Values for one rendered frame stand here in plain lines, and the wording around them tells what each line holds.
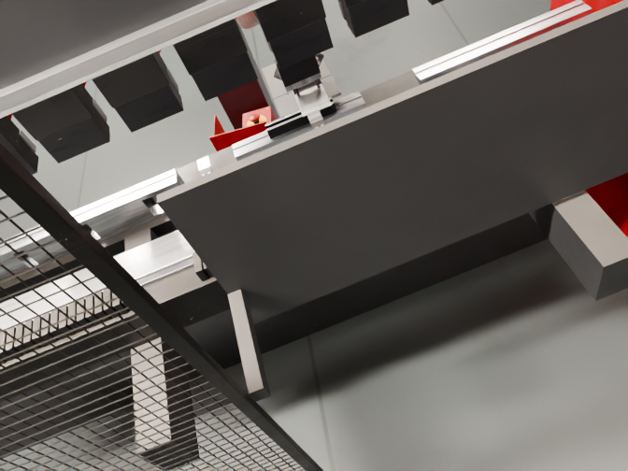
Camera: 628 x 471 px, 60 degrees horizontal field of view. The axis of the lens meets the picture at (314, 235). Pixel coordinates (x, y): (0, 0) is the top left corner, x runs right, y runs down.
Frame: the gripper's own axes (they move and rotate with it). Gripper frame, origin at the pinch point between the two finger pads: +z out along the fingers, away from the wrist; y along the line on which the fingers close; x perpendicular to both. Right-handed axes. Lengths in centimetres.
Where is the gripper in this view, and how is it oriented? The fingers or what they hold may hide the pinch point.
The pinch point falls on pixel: (306, 86)
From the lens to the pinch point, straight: 157.8
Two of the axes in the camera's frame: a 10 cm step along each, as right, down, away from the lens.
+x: -0.2, -1.6, 9.9
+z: 3.8, 9.1, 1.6
